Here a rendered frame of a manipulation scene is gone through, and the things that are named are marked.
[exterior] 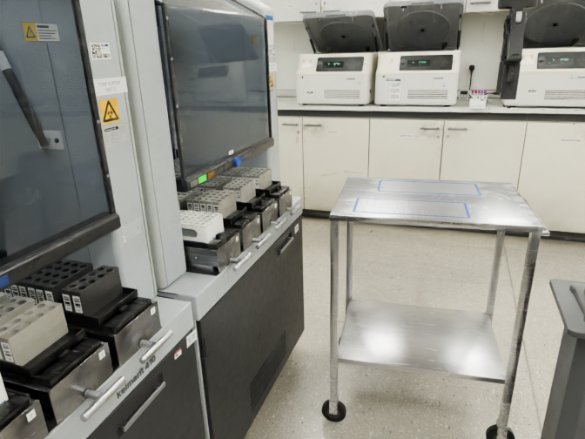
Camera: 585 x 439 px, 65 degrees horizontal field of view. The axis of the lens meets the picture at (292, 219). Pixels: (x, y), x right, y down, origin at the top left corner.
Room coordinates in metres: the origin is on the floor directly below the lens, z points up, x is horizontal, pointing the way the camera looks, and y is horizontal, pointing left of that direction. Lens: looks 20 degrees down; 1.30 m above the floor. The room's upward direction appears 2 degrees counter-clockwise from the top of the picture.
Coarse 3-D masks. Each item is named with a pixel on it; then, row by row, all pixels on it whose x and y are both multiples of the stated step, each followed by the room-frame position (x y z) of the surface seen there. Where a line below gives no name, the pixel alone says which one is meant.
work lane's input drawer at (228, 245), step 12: (216, 240) 1.14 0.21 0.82; (228, 240) 1.16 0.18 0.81; (192, 252) 1.13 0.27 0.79; (204, 252) 1.11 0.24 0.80; (216, 252) 1.10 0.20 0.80; (228, 252) 1.16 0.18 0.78; (240, 252) 1.23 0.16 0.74; (204, 264) 1.12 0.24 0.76; (216, 264) 1.10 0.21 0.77; (228, 264) 1.15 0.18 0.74; (240, 264) 1.13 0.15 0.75
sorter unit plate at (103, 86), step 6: (102, 78) 0.92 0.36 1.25; (108, 78) 0.94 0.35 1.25; (114, 78) 0.96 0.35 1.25; (120, 78) 0.97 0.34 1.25; (96, 84) 0.91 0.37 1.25; (102, 84) 0.92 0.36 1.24; (108, 84) 0.94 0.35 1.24; (114, 84) 0.95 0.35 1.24; (120, 84) 0.97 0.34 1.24; (126, 84) 0.99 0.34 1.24; (96, 90) 0.90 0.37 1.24; (102, 90) 0.92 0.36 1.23; (108, 90) 0.93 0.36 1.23; (114, 90) 0.95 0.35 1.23; (120, 90) 0.97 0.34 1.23; (126, 90) 0.99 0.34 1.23; (96, 96) 0.90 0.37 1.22
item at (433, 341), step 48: (384, 192) 1.52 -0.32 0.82; (432, 192) 1.50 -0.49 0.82; (480, 192) 1.49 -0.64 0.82; (336, 240) 1.31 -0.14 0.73; (528, 240) 1.19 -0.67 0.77; (336, 288) 1.31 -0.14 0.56; (528, 288) 1.17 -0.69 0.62; (336, 336) 1.31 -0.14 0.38; (384, 336) 1.44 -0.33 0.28; (432, 336) 1.44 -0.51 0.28; (480, 336) 1.43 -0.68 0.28; (336, 384) 1.31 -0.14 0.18
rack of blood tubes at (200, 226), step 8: (184, 216) 1.21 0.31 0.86; (192, 216) 1.21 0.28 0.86; (200, 216) 1.22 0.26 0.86; (208, 216) 1.21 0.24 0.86; (216, 216) 1.20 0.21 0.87; (184, 224) 1.15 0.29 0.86; (192, 224) 1.15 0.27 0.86; (200, 224) 1.15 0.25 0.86; (208, 224) 1.14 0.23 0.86; (216, 224) 1.18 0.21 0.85; (184, 232) 1.24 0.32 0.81; (192, 232) 1.23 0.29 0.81; (200, 232) 1.13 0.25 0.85; (208, 232) 1.14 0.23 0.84; (216, 232) 1.18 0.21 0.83; (192, 240) 1.14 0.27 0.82; (200, 240) 1.14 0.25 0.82; (208, 240) 1.13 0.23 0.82
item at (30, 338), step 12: (48, 312) 0.69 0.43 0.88; (60, 312) 0.71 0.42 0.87; (24, 324) 0.66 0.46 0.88; (36, 324) 0.66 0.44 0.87; (48, 324) 0.68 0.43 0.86; (60, 324) 0.71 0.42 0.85; (0, 336) 0.62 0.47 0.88; (12, 336) 0.62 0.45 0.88; (24, 336) 0.64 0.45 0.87; (36, 336) 0.66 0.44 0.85; (48, 336) 0.68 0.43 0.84; (60, 336) 0.70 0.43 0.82; (12, 348) 0.62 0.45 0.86; (24, 348) 0.64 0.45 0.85; (36, 348) 0.65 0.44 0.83; (12, 360) 0.62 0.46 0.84; (24, 360) 0.63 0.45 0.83
